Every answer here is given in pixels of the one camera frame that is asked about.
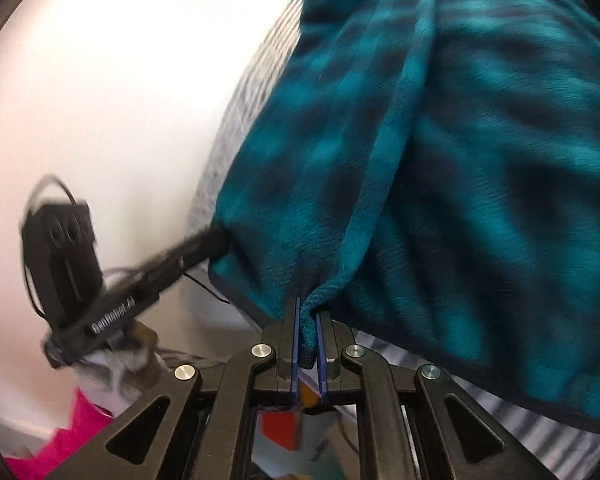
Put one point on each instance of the teal plaid fleece garment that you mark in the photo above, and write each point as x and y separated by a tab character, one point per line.
455	160

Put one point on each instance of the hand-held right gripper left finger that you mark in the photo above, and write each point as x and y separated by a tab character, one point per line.
295	350

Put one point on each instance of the person's left forearm pink sleeve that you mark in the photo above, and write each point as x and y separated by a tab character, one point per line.
65	440

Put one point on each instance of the orange object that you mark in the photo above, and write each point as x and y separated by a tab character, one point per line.
280	430

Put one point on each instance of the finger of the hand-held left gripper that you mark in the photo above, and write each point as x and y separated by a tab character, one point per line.
190	255

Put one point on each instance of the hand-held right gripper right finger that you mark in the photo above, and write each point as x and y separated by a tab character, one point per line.
322	355

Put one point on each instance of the person's left hand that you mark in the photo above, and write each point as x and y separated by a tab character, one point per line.
125	355

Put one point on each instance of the striped bed quilt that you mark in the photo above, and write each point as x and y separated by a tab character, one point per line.
530	435

